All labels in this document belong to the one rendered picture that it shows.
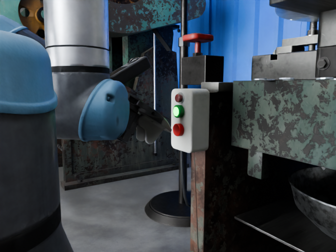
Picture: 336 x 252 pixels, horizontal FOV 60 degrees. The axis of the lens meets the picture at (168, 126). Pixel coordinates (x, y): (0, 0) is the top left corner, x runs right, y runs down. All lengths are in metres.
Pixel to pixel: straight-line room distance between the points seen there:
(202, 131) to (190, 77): 0.18
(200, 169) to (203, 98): 0.17
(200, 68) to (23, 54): 0.56
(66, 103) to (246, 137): 0.41
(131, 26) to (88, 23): 1.44
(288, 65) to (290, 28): 1.56
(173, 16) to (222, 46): 0.82
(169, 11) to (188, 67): 1.21
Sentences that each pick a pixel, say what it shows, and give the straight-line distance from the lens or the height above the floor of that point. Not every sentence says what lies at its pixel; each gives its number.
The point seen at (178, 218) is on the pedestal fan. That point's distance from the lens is 1.39.
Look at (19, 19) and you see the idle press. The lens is 3.39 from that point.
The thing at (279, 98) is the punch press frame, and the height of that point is 0.61.
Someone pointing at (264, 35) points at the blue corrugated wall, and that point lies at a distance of 2.37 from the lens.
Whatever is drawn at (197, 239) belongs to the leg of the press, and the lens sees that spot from 0.75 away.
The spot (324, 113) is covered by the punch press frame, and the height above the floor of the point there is 0.59.
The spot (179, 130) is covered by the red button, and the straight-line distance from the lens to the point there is 0.62.
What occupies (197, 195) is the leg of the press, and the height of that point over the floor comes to 0.38.
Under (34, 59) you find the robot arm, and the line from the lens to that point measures 0.21.
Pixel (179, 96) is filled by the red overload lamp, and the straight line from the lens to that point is 0.61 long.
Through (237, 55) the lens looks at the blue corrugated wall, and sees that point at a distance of 2.52.
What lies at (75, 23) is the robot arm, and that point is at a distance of 0.36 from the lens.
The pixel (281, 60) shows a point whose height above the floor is 0.69.
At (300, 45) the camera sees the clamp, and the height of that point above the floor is 0.74.
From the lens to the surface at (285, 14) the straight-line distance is 0.68.
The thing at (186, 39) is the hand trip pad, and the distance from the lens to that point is 0.76.
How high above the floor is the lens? 0.64
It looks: 8 degrees down
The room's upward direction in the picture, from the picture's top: straight up
